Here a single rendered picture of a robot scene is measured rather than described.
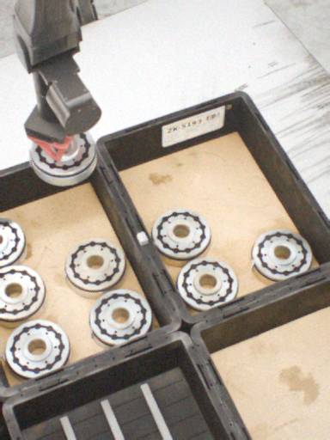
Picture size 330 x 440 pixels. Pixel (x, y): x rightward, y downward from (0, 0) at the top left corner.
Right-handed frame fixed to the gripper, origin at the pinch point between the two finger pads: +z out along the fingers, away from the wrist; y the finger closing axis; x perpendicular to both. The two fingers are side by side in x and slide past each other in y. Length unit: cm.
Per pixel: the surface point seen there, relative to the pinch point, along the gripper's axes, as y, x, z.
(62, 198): 3.2, 3.7, 22.5
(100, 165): 6.4, -2.9, 12.5
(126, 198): 1.7, -10.0, 12.3
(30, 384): -34.2, -10.1, 11.6
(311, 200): 13.2, -38.8, 12.0
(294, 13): 149, -6, 108
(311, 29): 144, -13, 108
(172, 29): 62, 6, 37
